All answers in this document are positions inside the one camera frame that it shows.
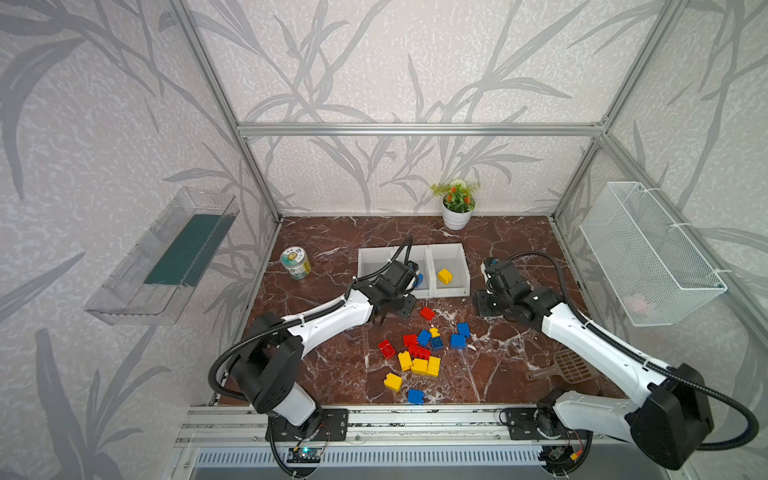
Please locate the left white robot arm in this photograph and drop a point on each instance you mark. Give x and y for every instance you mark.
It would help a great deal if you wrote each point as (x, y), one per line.
(262, 369)

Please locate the right white bin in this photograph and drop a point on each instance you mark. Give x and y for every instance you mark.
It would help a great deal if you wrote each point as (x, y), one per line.
(452, 258)

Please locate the white wire mesh basket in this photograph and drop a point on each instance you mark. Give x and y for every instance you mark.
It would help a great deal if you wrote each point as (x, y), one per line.
(642, 249)

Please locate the yellow lego tall brick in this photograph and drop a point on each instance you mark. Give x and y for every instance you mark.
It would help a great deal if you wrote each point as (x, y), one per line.
(405, 361)

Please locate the brown slotted spatula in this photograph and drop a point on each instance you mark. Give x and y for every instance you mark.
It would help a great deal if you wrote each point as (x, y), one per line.
(568, 365)

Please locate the green label tin can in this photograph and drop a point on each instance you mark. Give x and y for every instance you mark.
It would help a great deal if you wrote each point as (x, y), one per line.
(295, 260)

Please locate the left white bin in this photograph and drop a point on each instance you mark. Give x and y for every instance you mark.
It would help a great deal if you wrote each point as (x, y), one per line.
(373, 264)

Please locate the white bin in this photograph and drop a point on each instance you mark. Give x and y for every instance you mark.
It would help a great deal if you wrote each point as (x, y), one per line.
(410, 271)
(373, 264)
(452, 258)

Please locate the yellow lego front left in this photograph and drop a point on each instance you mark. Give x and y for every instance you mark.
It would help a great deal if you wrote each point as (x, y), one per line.
(393, 382)

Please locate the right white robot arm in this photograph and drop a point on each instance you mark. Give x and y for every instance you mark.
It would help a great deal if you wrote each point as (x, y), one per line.
(666, 410)

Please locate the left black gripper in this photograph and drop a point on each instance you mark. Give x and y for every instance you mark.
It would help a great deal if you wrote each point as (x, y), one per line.
(401, 302)

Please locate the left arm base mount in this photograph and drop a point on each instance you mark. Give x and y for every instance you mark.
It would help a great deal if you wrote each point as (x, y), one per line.
(325, 424)

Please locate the yellow lego pair brick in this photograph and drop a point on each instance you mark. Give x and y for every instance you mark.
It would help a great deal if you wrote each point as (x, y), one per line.
(426, 367)

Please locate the potted plant white pot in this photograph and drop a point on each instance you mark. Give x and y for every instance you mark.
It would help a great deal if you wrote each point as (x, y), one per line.
(458, 201)

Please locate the pink object in basket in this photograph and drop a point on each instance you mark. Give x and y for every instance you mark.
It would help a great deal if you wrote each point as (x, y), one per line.
(636, 304)

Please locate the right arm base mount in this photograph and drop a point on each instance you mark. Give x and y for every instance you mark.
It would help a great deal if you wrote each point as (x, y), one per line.
(528, 423)

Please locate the red square lego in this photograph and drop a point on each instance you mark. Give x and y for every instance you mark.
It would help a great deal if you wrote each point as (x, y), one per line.
(427, 313)

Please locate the clear plastic wall shelf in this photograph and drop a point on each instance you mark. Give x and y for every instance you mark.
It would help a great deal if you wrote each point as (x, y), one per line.
(153, 284)

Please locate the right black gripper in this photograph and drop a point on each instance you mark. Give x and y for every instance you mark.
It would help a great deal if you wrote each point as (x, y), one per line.
(488, 300)

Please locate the middle white bin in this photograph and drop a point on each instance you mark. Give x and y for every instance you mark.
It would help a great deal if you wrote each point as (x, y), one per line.
(410, 271)

